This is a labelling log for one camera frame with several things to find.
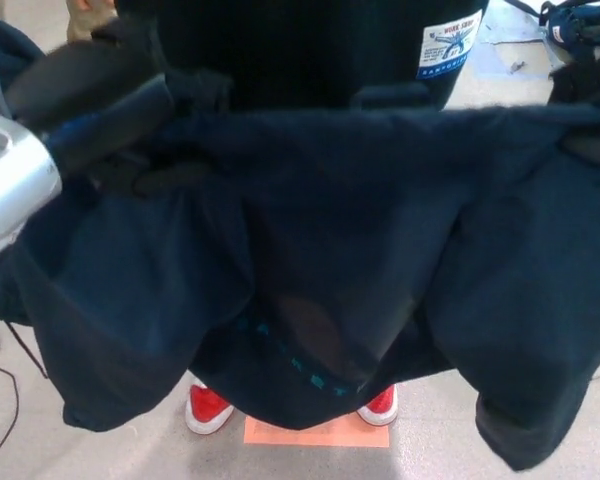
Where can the robot black right hand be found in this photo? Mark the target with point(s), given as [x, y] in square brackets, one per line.
[590, 80]

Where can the dark navy blue coat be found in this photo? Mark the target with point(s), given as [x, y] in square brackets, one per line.
[340, 200]

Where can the robot silver left arm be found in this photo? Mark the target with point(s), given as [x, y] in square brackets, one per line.
[15, 170]

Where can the orange rectangular floor marker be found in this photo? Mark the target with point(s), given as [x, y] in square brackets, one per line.
[320, 437]

